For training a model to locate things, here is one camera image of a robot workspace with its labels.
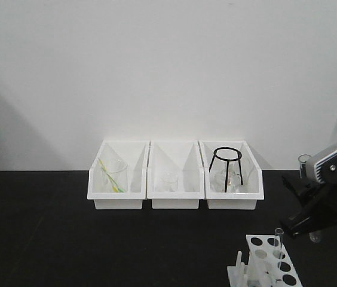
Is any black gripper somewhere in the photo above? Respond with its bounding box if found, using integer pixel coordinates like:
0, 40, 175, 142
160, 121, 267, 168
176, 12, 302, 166
280, 175, 337, 239

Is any clear glass test tube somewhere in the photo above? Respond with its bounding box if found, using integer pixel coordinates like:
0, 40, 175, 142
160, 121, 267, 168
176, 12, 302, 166
298, 154, 322, 243

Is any clear test tube in rack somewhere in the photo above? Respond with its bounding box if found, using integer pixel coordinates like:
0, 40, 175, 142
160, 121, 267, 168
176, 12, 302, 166
273, 228, 284, 259

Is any white test tube rack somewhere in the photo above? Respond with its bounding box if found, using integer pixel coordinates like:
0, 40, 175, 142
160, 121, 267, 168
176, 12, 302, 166
227, 234, 302, 286

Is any right white storage bin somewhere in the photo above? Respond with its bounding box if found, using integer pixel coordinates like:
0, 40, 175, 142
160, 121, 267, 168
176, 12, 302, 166
198, 141, 264, 210

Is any white storage bin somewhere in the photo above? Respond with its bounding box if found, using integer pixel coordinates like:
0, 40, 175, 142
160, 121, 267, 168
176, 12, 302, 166
87, 140, 150, 209
146, 141, 205, 209
198, 141, 264, 210

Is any clear glass flask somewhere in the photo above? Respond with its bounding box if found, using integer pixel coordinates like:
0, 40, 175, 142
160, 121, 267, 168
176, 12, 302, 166
213, 169, 241, 193

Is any middle white storage bin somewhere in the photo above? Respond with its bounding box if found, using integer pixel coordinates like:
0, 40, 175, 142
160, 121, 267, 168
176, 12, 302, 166
146, 141, 205, 209

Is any small clear glass beaker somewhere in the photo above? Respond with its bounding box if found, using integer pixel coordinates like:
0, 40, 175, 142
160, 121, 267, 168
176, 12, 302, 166
161, 172, 178, 192

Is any left white storage bin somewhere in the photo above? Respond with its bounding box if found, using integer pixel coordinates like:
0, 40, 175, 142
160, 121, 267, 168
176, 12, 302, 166
87, 140, 150, 209

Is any yellow green stirring stick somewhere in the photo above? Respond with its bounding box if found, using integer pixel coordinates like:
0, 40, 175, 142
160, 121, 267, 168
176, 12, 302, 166
97, 157, 126, 193

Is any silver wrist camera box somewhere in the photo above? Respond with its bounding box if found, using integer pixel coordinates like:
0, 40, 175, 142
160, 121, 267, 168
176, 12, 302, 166
305, 143, 337, 184

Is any black wire tripod stand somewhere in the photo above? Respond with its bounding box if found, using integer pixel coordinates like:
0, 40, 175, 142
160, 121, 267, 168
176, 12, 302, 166
209, 146, 243, 185

